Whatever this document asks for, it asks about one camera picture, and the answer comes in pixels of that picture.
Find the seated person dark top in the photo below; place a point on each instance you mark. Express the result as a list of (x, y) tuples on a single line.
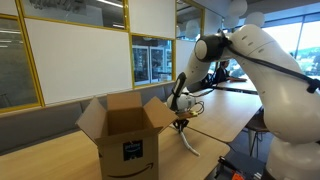
[(221, 73)]

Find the white globe pendant lamp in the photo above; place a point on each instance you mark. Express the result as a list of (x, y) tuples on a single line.
[(238, 7), (255, 20), (192, 28)]

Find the brown chair metal legs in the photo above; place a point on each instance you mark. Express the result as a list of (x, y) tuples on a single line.
[(258, 125)]

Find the large yellow framed window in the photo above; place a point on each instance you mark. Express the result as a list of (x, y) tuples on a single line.
[(20, 66)]

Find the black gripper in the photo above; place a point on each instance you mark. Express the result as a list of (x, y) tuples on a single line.
[(181, 122)]

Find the gold wrist camera mount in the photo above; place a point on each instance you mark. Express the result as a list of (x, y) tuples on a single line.
[(186, 115)]

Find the grey bench seat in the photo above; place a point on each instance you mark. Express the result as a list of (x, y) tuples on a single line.
[(36, 126)]

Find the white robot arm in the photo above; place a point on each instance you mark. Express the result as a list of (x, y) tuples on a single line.
[(286, 100)]

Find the black backpack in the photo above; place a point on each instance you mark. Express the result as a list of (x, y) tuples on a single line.
[(207, 81)]

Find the brown cardboard box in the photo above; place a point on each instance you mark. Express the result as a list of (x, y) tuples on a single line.
[(130, 146)]

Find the black orange equipment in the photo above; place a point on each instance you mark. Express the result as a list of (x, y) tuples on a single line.
[(240, 166)]

